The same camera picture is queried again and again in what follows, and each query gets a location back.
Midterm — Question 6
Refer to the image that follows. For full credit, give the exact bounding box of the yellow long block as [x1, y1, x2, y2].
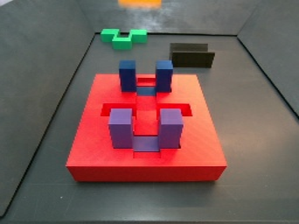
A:
[117, 0, 162, 8]

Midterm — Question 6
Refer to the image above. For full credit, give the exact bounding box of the red board with slots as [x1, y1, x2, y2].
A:
[66, 74, 226, 182]

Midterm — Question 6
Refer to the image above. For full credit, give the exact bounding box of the purple U block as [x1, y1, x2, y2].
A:
[108, 108, 182, 152]

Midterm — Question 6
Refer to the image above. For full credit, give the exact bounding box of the dark blue U block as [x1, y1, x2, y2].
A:
[118, 60, 173, 96]

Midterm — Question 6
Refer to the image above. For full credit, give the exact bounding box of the black stepped block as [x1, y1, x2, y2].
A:
[169, 43, 214, 68]

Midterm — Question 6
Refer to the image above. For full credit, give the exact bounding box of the green zigzag block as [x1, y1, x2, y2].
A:
[100, 29, 146, 50]

